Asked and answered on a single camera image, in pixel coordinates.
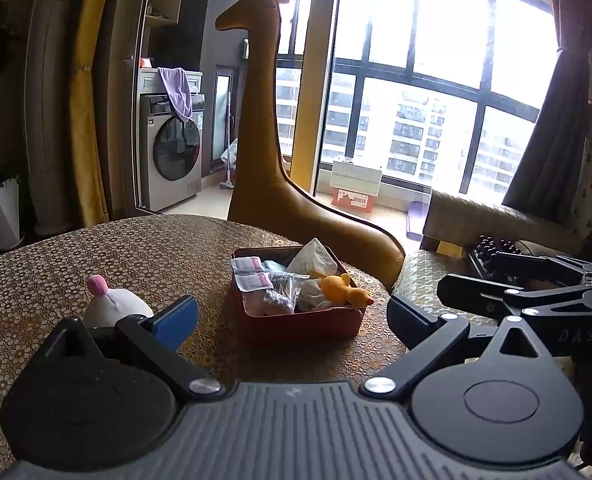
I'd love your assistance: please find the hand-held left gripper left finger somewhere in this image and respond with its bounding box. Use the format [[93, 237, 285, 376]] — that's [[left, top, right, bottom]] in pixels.
[[26, 294, 225, 406]]

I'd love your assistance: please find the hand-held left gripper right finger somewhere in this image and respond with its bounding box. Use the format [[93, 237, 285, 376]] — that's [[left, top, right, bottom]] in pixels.
[[358, 294, 557, 402]]

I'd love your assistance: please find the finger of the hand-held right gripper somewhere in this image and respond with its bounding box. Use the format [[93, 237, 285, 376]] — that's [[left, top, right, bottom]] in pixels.
[[437, 274, 592, 319], [490, 254, 592, 287]]

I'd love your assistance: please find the pink white sachet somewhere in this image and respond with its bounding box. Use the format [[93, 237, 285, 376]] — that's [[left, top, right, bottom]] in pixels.
[[230, 256, 264, 276], [235, 272, 273, 292]]

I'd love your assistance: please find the red metal tin box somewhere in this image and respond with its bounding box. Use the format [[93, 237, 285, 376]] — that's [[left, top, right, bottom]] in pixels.
[[231, 246, 369, 346]]

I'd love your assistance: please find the clear plastic bag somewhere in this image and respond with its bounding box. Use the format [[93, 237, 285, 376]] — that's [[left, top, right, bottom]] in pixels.
[[263, 272, 311, 316]]

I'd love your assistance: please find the white mesh bag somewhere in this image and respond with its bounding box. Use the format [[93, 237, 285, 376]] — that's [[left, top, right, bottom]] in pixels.
[[287, 238, 339, 276]]

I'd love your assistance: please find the black keyboard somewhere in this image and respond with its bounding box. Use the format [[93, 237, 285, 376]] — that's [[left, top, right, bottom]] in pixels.
[[468, 235, 526, 281]]

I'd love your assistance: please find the patterned sofa cover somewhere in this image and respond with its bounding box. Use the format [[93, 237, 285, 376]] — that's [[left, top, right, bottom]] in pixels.
[[392, 249, 481, 321]]

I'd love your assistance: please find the white plush with pink tip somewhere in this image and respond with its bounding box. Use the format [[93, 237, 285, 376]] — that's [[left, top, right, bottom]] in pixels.
[[83, 274, 154, 328]]

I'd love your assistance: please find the beige upholstered chair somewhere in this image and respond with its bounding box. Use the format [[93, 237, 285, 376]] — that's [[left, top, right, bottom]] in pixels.
[[420, 190, 581, 256]]

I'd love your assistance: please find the gold patterned tablecloth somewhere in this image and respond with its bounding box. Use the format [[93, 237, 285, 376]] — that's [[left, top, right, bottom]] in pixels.
[[0, 214, 411, 466]]

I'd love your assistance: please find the red cardboard box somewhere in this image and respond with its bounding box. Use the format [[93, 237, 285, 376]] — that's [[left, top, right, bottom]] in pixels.
[[332, 187, 377, 216]]

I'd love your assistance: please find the dark curtain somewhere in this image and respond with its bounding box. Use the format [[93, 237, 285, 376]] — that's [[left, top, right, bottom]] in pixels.
[[500, 0, 592, 221]]

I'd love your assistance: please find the red and white box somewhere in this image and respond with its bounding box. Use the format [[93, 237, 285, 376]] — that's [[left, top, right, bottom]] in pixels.
[[329, 159, 383, 197]]

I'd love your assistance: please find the brown leather giraffe chair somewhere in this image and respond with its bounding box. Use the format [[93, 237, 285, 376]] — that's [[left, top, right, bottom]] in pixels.
[[215, 0, 407, 291]]

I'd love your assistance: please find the white washing machine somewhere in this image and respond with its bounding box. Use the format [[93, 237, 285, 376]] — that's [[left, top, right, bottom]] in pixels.
[[137, 69, 204, 212]]

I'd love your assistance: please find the white stick mop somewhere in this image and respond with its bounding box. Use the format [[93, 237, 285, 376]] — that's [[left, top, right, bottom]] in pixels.
[[218, 87, 237, 190]]

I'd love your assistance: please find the yellow curtain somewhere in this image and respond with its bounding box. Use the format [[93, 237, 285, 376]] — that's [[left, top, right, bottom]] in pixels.
[[70, 0, 117, 228]]

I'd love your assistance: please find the purple cloth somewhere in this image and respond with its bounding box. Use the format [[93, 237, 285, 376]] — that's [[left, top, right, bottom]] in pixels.
[[157, 66, 194, 123]]

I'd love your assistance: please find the black framed window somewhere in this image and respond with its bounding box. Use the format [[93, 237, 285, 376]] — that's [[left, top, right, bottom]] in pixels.
[[266, 0, 559, 196]]

